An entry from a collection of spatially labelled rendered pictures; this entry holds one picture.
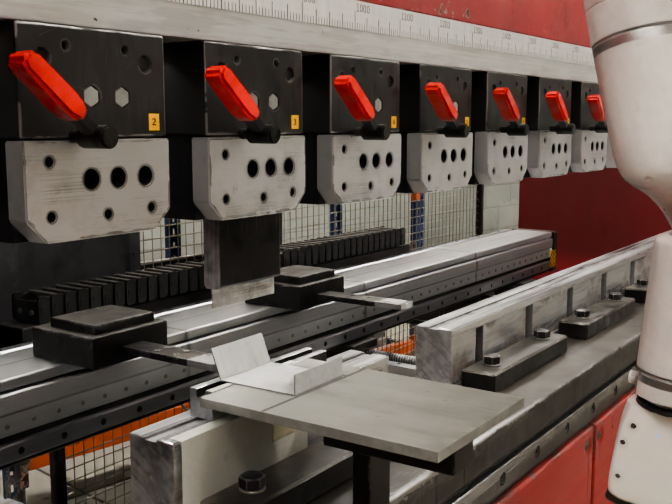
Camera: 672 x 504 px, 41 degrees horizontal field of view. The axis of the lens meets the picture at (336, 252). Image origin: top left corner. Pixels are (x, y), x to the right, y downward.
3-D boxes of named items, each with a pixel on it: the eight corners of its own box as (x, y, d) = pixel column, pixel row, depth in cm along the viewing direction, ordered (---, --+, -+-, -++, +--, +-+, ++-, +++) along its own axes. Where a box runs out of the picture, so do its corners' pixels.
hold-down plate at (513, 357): (494, 395, 131) (494, 374, 130) (460, 388, 134) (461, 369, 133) (567, 351, 155) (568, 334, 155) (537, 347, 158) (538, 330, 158)
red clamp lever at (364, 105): (356, 71, 94) (392, 131, 101) (324, 72, 97) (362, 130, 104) (350, 84, 93) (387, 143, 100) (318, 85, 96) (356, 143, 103)
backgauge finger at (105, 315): (190, 393, 95) (189, 346, 94) (32, 357, 109) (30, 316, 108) (262, 367, 105) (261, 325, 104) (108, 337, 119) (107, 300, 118)
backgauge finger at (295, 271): (385, 324, 127) (386, 289, 126) (244, 303, 142) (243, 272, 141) (426, 309, 137) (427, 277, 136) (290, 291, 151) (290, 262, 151)
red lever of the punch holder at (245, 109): (230, 60, 78) (284, 132, 85) (195, 62, 80) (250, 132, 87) (222, 76, 77) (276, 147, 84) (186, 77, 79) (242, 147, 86)
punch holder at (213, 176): (210, 222, 83) (206, 39, 81) (145, 217, 88) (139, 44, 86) (306, 209, 96) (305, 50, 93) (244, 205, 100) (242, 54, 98)
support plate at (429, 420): (438, 463, 74) (438, 452, 74) (199, 407, 88) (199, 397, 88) (524, 407, 88) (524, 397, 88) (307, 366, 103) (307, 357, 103)
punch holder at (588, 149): (580, 172, 165) (583, 81, 163) (536, 171, 170) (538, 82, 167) (606, 169, 177) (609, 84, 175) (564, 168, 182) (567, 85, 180)
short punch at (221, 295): (219, 309, 91) (217, 215, 89) (204, 307, 92) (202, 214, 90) (280, 294, 99) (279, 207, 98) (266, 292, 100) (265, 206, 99)
